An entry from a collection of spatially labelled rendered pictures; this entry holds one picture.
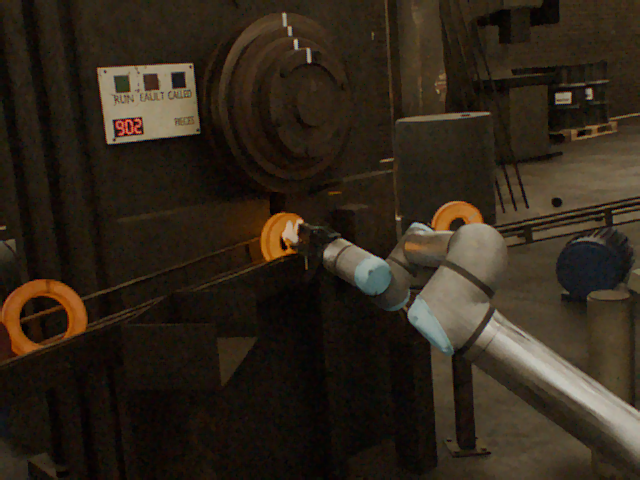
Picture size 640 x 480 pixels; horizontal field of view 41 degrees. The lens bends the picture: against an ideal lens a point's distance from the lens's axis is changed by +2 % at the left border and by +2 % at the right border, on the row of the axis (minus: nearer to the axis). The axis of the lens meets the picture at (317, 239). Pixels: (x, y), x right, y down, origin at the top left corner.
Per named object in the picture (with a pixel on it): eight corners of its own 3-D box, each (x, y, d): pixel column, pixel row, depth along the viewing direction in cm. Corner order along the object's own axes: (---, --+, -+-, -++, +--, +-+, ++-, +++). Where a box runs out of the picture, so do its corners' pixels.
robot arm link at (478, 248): (490, 210, 160) (407, 217, 227) (451, 263, 159) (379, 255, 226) (538, 246, 161) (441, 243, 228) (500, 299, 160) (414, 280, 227)
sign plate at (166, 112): (107, 143, 209) (96, 68, 206) (196, 133, 226) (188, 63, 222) (111, 143, 207) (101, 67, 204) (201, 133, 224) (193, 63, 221)
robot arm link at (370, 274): (379, 303, 213) (360, 288, 205) (346, 284, 221) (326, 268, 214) (400, 272, 214) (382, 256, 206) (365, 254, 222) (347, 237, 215)
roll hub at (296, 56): (264, 163, 218) (253, 51, 212) (342, 151, 236) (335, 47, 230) (277, 164, 214) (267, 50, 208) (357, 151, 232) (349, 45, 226)
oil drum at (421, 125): (382, 263, 530) (372, 120, 513) (443, 245, 568) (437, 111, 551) (456, 275, 486) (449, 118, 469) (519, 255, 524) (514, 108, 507)
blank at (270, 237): (255, 220, 230) (262, 221, 227) (297, 206, 239) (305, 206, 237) (265, 275, 233) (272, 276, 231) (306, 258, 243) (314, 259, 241)
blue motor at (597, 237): (553, 308, 409) (551, 238, 402) (578, 279, 457) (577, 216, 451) (622, 313, 394) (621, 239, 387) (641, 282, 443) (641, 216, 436)
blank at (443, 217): (451, 262, 259) (455, 264, 256) (420, 224, 255) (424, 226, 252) (489, 228, 259) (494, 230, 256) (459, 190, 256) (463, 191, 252)
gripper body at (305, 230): (317, 217, 229) (347, 233, 221) (313, 246, 232) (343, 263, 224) (295, 222, 224) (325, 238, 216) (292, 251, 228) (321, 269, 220)
